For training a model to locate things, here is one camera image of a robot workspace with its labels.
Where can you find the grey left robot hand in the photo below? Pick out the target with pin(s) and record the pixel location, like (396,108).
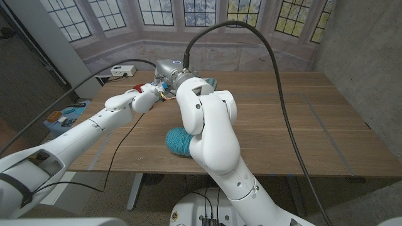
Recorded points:
(166,88)

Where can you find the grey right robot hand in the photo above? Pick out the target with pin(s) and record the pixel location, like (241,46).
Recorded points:
(169,69)

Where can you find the teal ribbed case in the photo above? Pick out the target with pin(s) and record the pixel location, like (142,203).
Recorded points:
(212,84)

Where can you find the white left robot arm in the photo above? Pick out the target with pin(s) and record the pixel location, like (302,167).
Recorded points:
(78,138)

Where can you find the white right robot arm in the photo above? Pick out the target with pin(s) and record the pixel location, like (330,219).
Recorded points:
(213,141)

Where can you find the teal yarn skein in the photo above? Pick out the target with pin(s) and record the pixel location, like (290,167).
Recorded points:
(177,141)

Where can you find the white power strip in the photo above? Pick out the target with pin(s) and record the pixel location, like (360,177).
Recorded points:
(123,70)

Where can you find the printed window backdrop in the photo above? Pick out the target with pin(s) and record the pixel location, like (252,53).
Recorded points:
(125,37)

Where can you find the teal oval object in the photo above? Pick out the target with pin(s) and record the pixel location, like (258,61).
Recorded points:
(80,110)
(68,110)

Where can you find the black ribbed round object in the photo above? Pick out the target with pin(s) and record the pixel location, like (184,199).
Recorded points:
(154,179)

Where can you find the black remote control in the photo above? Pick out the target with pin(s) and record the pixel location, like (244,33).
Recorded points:
(76,105)

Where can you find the black calculator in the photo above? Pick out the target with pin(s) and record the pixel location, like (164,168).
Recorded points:
(69,122)

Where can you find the grey table leg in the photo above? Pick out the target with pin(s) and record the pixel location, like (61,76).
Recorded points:
(295,194)
(135,191)

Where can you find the small white object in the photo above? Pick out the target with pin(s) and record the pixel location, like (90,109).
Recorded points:
(62,119)

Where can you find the orange block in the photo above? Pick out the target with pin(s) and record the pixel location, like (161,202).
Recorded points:
(54,116)

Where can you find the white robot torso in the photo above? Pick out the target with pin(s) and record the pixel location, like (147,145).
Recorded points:
(188,210)

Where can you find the white floor platform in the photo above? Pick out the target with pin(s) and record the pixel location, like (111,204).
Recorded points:
(72,202)

